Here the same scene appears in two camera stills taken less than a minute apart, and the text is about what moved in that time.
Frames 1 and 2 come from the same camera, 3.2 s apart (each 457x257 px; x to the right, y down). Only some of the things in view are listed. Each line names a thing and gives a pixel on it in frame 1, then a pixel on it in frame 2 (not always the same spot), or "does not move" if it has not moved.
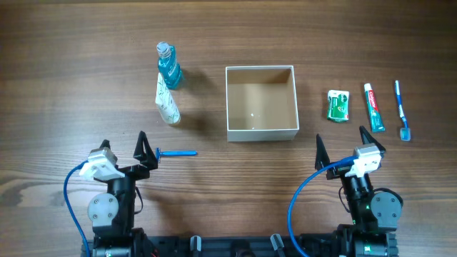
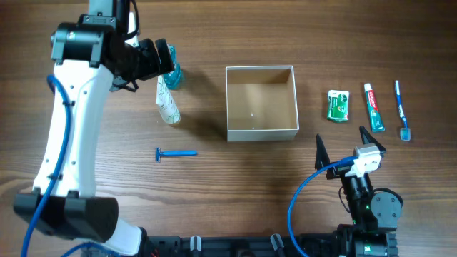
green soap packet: x=338 y=105 does not move
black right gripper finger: x=322 y=156 does not move
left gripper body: x=136 y=172 → x=148 y=61
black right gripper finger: x=366 y=138 does not move
